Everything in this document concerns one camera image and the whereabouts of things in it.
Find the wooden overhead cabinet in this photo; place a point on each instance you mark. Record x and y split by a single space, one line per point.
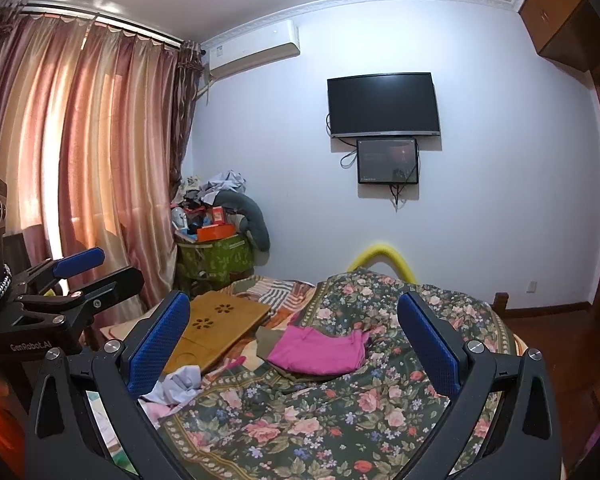
555 10

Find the floral blanket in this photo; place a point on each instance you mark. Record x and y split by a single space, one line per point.
330 420

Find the green fabric storage box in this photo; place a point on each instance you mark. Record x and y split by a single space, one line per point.
215 260

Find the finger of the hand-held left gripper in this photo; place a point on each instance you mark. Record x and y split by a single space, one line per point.
80 261
105 287

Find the yellow foam tube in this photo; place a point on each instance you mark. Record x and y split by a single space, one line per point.
382 251

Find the pink pants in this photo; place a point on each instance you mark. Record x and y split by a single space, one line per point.
320 352

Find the pile of crumpled clothes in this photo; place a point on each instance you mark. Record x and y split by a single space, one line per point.
215 187

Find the wooden lap desk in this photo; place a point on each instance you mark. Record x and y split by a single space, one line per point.
220 320

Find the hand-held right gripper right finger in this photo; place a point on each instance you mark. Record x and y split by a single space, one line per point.
431 346

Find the pale lavender crumpled cloth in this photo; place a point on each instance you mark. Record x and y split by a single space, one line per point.
177 385

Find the pink striped curtain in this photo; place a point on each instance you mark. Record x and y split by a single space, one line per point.
105 160

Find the brown wooden bed post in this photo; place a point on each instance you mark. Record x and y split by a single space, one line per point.
500 301

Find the small black wall monitor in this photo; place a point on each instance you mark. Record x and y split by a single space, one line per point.
387 161

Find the grey curved pillow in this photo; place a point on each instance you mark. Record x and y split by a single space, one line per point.
255 220

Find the olive green pants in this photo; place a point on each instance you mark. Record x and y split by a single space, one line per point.
267 347

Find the white air conditioner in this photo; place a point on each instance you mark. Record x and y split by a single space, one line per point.
252 50

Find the black wall television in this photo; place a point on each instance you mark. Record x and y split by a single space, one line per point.
384 105

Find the striped bed sheet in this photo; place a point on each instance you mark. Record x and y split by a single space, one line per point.
275 292

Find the orange flat box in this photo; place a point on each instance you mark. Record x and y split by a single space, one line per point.
215 232

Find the curtain rail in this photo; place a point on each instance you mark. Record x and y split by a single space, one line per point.
90 17

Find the white wall socket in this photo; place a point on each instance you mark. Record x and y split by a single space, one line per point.
531 287

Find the orange object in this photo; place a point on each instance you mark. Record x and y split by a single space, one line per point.
0 425

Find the red small box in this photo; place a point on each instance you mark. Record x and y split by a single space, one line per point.
218 215

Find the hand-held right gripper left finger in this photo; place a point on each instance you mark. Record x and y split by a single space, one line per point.
160 341

